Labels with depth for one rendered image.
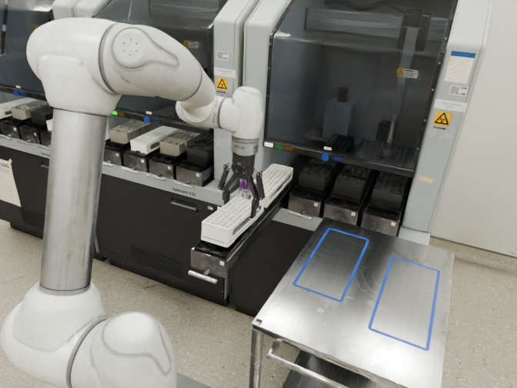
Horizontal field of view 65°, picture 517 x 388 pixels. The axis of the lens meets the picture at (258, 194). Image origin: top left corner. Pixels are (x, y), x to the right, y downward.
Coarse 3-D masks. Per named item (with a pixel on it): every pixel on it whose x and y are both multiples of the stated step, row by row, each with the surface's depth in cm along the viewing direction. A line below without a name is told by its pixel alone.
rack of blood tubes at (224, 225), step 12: (228, 204) 143; (240, 204) 143; (264, 204) 150; (216, 216) 132; (228, 216) 133; (240, 216) 136; (204, 228) 128; (216, 228) 126; (228, 228) 126; (240, 228) 139; (204, 240) 130; (228, 240) 127
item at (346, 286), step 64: (320, 256) 127; (384, 256) 129; (448, 256) 130; (256, 320) 102; (320, 320) 103; (384, 320) 104; (448, 320) 105; (256, 384) 111; (320, 384) 148; (384, 384) 90
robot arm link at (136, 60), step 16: (112, 32) 72; (128, 32) 67; (144, 32) 67; (160, 32) 70; (112, 48) 68; (128, 48) 67; (144, 48) 66; (160, 48) 69; (176, 48) 72; (112, 64) 69; (128, 64) 67; (144, 64) 68; (160, 64) 69; (176, 64) 72; (192, 64) 77; (112, 80) 73; (128, 80) 71; (144, 80) 70; (160, 80) 71; (176, 80) 74; (192, 80) 79; (160, 96) 79; (176, 96) 79
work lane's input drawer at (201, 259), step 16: (288, 192) 170; (272, 208) 156; (256, 224) 145; (240, 240) 134; (192, 256) 130; (208, 256) 127; (224, 256) 125; (240, 256) 135; (192, 272) 128; (208, 272) 129; (224, 272) 127
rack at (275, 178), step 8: (272, 168) 174; (280, 168) 175; (288, 168) 175; (264, 176) 166; (272, 176) 167; (280, 176) 167; (288, 176) 170; (264, 184) 162; (272, 184) 160; (280, 184) 163; (272, 192) 156
